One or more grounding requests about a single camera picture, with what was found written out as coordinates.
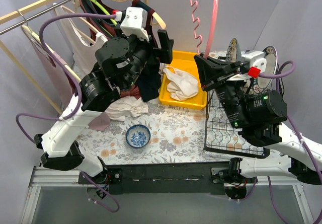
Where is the pink plastic hanger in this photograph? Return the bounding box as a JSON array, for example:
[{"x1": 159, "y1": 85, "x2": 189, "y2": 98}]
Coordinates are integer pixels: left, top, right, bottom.
[{"x1": 189, "y1": 0, "x2": 219, "y2": 58}]

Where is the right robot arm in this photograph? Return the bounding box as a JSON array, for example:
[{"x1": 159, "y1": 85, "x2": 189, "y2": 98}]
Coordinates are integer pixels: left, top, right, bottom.
[{"x1": 194, "y1": 51, "x2": 321, "y2": 185}]

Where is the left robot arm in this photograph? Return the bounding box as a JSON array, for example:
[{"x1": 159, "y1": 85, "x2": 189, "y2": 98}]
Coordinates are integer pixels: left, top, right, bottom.
[{"x1": 34, "y1": 30, "x2": 174, "y2": 184}]

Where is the navy maroon tank top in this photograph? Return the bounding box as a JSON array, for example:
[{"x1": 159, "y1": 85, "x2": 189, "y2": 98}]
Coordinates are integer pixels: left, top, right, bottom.
[{"x1": 79, "y1": 0, "x2": 162, "y2": 102}]

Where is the cream white tank top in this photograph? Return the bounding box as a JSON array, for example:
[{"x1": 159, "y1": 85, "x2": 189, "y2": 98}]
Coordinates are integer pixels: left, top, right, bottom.
[{"x1": 59, "y1": 18, "x2": 108, "y2": 79}]

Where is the lime green hanger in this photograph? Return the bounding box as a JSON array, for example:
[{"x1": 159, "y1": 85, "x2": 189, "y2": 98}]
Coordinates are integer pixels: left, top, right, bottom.
[{"x1": 89, "y1": 0, "x2": 110, "y2": 15}]

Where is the pink tank top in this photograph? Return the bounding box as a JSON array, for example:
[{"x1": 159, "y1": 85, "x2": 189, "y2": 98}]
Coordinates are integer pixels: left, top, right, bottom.
[{"x1": 21, "y1": 25, "x2": 110, "y2": 131}]

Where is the floral patterned plate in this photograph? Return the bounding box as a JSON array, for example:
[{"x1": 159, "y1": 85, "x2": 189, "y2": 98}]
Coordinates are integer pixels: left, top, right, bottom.
[{"x1": 225, "y1": 38, "x2": 241, "y2": 62}]

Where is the yellow plastic bin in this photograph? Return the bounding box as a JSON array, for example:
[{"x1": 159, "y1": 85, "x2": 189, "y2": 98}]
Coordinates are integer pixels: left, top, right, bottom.
[{"x1": 159, "y1": 50, "x2": 207, "y2": 110}]

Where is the green rimmed white plate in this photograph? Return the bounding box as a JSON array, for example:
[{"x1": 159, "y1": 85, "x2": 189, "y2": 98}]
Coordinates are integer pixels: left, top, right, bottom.
[{"x1": 250, "y1": 46, "x2": 278, "y2": 95}]

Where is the crumpled white cloth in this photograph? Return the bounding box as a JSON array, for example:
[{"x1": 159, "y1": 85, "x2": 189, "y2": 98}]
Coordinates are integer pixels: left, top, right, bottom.
[{"x1": 105, "y1": 96, "x2": 148, "y2": 121}]

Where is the floral tablecloth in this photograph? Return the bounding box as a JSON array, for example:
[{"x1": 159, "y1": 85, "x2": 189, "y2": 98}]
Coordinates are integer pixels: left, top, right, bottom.
[{"x1": 51, "y1": 50, "x2": 267, "y2": 164}]

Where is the blue white ceramic bowl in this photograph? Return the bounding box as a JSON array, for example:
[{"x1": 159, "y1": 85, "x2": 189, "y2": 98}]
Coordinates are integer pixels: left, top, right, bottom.
[{"x1": 125, "y1": 124, "x2": 151, "y2": 148}]

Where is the wooden clothes rack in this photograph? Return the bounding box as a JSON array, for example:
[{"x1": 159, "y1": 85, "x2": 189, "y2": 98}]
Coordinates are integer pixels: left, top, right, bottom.
[{"x1": 0, "y1": 0, "x2": 149, "y2": 114}]

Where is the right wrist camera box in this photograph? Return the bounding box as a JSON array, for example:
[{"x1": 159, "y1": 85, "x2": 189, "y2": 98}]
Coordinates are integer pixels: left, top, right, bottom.
[{"x1": 234, "y1": 51, "x2": 267, "y2": 81}]

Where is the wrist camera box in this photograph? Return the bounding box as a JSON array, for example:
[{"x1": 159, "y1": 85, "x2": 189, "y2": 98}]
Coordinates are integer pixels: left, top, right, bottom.
[
  {"x1": 114, "y1": 7, "x2": 149, "y2": 42},
  {"x1": 234, "y1": 51, "x2": 267, "y2": 81}
]

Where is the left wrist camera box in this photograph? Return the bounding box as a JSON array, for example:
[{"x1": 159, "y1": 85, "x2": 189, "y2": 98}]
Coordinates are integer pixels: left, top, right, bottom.
[{"x1": 114, "y1": 7, "x2": 149, "y2": 42}]

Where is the black wire dish rack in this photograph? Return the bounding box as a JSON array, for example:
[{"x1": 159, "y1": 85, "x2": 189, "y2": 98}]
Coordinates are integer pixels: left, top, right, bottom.
[{"x1": 203, "y1": 50, "x2": 285, "y2": 159}]

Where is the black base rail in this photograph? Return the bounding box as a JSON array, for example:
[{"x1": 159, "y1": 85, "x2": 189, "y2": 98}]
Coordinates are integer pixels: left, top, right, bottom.
[{"x1": 77, "y1": 161, "x2": 252, "y2": 194}]

